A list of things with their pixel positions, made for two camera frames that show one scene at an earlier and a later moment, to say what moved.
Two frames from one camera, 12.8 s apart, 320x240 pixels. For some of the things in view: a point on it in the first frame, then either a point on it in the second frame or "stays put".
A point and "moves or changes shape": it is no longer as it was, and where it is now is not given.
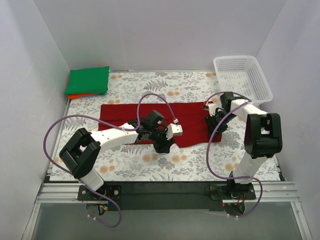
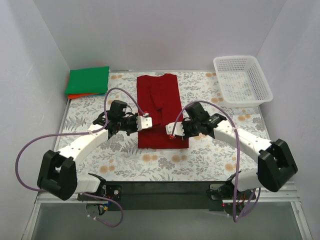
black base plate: (167, 196) stays put
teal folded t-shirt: (99, 94) stays put
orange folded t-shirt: (74, 96) stays put
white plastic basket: (242, 75) stays put
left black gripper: (162, 143) to (133, 122)
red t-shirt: (193, 117) moves or changes shape
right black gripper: (215, 124) to (186, 128)
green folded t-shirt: (91, 80) stays put
